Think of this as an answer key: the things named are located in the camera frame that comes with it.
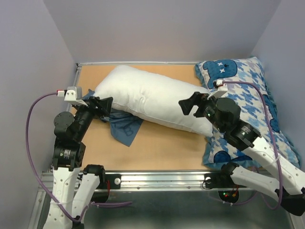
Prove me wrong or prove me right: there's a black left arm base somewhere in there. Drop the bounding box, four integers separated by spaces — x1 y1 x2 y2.
98 173 122 190

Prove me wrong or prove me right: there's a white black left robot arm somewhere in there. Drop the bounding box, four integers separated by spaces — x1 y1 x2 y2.
43 96 113 229

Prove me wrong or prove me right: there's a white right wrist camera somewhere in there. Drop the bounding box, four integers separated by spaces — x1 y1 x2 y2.
208 79 228 99

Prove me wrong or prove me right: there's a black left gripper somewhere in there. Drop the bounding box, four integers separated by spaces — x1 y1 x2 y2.
73 94 113 139

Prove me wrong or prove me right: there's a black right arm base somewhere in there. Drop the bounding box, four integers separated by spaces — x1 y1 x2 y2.
202 172 237 190

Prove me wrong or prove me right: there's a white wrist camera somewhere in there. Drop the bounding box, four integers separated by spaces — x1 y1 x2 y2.
208 79 228 99
57 86 84 105

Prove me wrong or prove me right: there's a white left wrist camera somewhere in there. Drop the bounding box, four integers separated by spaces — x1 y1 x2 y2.
57 86 84 105

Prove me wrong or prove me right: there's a blue cartoon letter pillowcase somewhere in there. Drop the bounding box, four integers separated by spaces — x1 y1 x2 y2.
82 88 144 147

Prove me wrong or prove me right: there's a blue white houndstooth pillow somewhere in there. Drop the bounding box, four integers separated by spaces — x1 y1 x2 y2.
194 56 301 170

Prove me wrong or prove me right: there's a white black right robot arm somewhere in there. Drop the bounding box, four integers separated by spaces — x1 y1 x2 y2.
178 92 305 216

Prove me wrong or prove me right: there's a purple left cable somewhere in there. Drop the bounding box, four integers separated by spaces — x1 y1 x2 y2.
25 92 133 223

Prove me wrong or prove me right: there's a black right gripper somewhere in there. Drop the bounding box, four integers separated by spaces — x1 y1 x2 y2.
179 91 226 133

